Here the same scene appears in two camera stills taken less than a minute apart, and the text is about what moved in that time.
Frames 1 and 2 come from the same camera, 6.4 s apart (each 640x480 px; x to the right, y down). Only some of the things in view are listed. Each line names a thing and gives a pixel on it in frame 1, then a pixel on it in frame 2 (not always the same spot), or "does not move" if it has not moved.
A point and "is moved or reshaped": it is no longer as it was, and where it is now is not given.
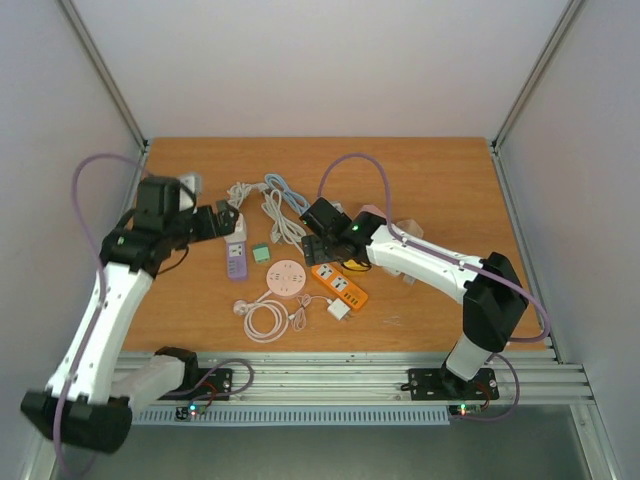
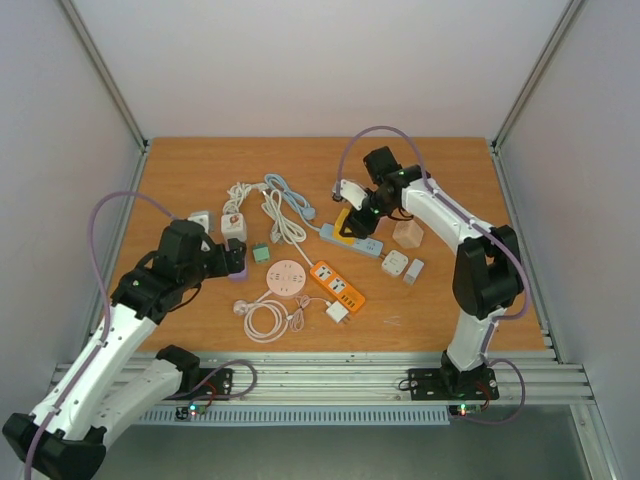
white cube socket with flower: (240, 232) does not move
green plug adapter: (261, 252) does not move
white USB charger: (338, 308) does not move
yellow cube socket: (350, 267) is moved or reshaped
